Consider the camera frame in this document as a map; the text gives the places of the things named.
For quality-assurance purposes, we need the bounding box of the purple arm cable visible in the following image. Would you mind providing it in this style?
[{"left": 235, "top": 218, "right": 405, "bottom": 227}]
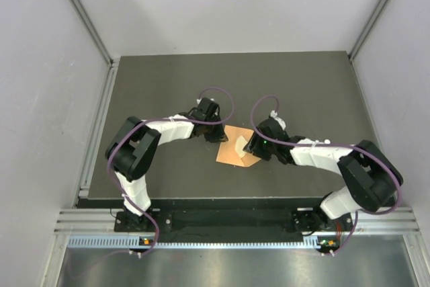
[
  {"left": 106, "top": 87, "right": 234, "bottom": 257},
  {"left": 250, "top": 95, "right": 402, "bottom": 257}
]

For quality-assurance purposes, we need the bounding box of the aluminium base profile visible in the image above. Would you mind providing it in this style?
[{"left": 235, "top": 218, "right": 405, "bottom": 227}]
[{"left": 54, "top": 207, "right": 420, "bottom": 235}]

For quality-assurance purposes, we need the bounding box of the aluminium frame post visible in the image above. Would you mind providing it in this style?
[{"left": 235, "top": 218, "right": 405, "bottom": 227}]
[
  {"left": 347, "top": 0, "right": 413, "bottom": 61},
  {"left": 50, "top": 0, "right": 115, "bottom": 66}
]

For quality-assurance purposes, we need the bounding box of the left aluminium frame post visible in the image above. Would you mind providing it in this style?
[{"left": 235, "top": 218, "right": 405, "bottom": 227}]
[{"left": 50, "top": 0, "right": 115, "bottom": 66}]

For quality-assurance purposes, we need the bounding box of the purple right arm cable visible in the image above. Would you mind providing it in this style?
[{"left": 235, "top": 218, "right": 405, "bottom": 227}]
[{"left": 250, "top": 95, "right": 402, "bottom": 257}]

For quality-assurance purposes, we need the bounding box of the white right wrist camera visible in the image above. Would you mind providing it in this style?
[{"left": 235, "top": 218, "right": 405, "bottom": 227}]
[{"left": 269, "top": 110, "right": 286, "bottom": 130}]

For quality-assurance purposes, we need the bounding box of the cream paper letter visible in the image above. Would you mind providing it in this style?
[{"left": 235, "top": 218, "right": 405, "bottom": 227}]
[{"left": 234, "top": 136, "right": 247, "bottom": 159}]

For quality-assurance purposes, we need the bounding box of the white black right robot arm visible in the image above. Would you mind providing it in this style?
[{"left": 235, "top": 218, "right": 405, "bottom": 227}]
[{"left": 244, "top": 116, "right": 403, "bottom": 235}]

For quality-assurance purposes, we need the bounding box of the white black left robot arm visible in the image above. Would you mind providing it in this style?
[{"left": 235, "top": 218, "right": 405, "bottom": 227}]
[{"left": 105, "top": 97, "right": 228, "bottom": 231}]

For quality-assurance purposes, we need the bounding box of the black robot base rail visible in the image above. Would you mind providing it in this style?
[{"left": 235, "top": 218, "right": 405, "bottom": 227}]
[{"left": 114, "top": 208, "right": 357, "bottom": 236}]

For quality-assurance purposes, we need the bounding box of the right aluminium frame post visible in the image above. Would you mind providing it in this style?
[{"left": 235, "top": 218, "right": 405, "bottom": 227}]
[{"left": 347, "top": 0, "right": 413, "bottom": 61}]

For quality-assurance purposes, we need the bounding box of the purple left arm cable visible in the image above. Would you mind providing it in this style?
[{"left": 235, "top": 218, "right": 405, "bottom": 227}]
[{"left": 106, "top": 87, "right": 234, "bottom": 257}]

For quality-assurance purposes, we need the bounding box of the white slotted cable duct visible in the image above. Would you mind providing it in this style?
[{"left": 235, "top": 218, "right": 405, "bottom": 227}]
[{"left": 68, "top": 235, "right": 340, "bottom": 250}]

